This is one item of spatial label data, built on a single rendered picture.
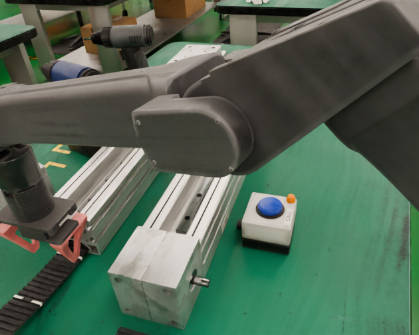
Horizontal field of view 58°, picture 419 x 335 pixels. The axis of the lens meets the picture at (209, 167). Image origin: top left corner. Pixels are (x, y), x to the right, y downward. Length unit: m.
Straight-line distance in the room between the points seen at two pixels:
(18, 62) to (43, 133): 1.96
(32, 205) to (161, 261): 0.19
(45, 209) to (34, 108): 0.24
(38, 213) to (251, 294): 0.33
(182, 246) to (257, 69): 0.40
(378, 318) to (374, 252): 0.12
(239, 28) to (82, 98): 2.06
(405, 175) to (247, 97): 0.08
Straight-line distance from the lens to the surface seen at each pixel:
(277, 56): 0.17
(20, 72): 2.36
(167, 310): 0.55
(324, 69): 0.16
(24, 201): 0.57
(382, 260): 0.68
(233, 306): 0.59
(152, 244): 0.55
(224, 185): 0.65
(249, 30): 2.32
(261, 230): 0.62
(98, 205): 0.66
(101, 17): 2.92
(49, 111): 0.36
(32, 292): 0.67
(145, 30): 1.10
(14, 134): 0.45
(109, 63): 3.03
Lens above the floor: 1.27
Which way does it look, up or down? 36 degrees down
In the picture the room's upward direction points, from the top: 5 degrees counter-clockwise
